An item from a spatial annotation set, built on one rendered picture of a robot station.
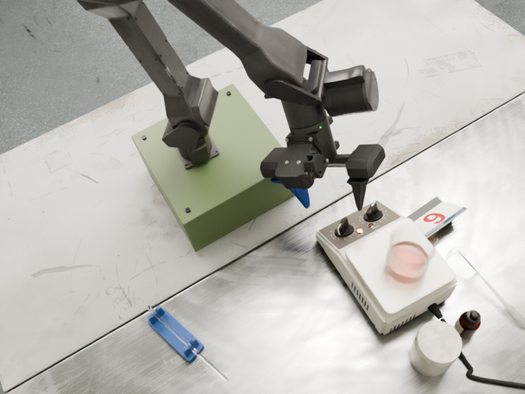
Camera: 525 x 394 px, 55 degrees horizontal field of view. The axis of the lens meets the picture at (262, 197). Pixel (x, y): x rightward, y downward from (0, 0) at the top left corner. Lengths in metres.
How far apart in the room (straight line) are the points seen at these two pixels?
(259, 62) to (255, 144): 0.26
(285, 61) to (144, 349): 0.50
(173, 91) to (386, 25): 0.64
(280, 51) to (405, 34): 0.61
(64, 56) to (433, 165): 2.20
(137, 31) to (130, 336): 0.47
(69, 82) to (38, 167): 1.60
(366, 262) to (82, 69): 2.17
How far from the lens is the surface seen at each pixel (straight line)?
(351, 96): 0.68
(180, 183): 0.86
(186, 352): 0.81
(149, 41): 0.69
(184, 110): 0.75
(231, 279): 0.87
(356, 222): 0.86
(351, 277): 0.79
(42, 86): 2.75
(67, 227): 1.01
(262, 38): 0.65
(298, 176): 0.69
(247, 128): 0.90
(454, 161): 1.01
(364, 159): 0.71
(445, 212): 0.91
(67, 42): 2.93
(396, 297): 0.76
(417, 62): 1.17
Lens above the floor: 1.69
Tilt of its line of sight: 57 degrees down
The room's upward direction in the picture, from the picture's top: 10 degrees counter-clockwise
